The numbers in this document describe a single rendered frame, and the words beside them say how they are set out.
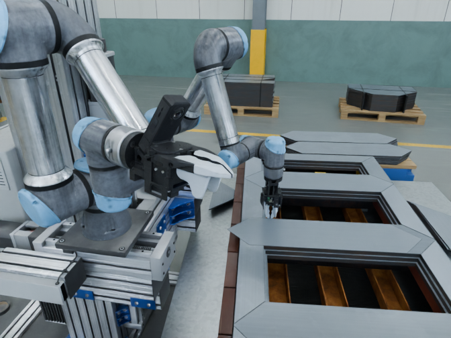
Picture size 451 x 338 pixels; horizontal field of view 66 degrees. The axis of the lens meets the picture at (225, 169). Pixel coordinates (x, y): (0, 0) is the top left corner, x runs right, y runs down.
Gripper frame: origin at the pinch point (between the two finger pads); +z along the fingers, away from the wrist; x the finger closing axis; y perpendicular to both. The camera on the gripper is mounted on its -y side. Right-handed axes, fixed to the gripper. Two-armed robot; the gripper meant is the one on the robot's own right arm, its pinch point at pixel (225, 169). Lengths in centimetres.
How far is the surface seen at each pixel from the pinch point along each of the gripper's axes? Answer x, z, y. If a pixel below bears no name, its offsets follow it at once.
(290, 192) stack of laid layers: -105, -33, 47
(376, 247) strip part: -84, 12, 48
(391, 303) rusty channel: -83, 22, 67
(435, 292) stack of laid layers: -77, 33, 52
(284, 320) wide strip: -36, 0, 55
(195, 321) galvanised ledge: -35, -30, 74
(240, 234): -61, -32, 51
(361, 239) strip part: -86, 6, 48
